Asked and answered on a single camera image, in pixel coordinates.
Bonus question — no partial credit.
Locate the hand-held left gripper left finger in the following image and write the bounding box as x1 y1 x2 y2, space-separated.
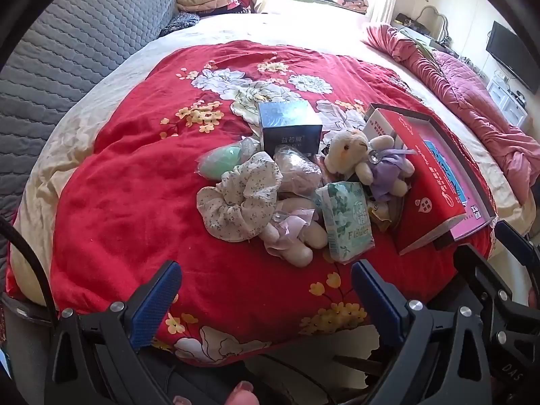
44 260 183 405

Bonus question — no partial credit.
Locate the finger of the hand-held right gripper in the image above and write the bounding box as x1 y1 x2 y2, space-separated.
494 220 540 279
453 242 533 347

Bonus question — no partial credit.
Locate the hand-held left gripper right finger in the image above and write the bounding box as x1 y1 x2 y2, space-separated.
351 259 492 405

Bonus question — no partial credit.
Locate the shallow grey box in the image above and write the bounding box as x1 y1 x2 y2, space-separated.
367 103 496 250

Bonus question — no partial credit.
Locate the yellow snack packet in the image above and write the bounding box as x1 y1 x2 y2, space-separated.
366 200 393 232

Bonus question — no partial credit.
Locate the green floral tissue packet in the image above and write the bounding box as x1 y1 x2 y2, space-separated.
314 181 375 264

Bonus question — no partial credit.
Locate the teddy bear with pink ribbon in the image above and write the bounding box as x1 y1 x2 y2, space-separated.
258 197 330 268

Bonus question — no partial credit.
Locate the floral white scrunchie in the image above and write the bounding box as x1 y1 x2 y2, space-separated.
196 152 283 243

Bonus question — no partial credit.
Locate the teddy bear with purple dress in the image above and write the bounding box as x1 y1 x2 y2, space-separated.
324 129 416 201

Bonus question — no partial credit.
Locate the clear plastic bag with hat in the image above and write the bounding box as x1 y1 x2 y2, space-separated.
273 144 323 195

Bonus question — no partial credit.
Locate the green sponge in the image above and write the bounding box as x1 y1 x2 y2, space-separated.
195 137 260 181

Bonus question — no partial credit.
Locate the person's left hand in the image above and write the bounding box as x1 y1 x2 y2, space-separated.
173 381 259 405

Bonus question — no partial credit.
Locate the red floral blanket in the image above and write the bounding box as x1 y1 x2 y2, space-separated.
6 40 496 368

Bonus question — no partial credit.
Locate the pink and blue book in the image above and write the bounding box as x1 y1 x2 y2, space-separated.
422 133 486 241

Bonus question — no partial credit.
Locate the red and white box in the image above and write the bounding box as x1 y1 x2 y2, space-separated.
365 107 467 256

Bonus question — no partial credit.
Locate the white drawer cabinet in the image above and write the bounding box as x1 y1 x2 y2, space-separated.
485 72 530 129

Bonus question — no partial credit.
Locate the pink quilt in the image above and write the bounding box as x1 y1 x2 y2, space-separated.
363 23 540 233

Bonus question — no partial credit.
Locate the black television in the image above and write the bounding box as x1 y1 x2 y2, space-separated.
485 21 540 91

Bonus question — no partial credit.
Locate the dark blue box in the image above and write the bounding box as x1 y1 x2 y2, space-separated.
258 101 323 157

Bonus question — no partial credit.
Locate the green cloth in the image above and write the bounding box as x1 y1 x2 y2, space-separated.
399 27 435 57

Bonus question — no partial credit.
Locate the ornate mirror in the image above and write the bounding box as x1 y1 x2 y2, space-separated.
420 5 450 43

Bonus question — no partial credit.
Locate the grey quilted headboard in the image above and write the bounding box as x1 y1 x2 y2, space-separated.
0 0 178 228

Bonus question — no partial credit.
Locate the dark patterned pillow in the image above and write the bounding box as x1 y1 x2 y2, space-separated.
158 12 201 38

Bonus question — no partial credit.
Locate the bed with cream sheet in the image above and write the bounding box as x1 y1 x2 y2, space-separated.
8 8 540 304

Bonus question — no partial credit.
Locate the black cable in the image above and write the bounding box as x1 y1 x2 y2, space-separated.
0 215 57 325

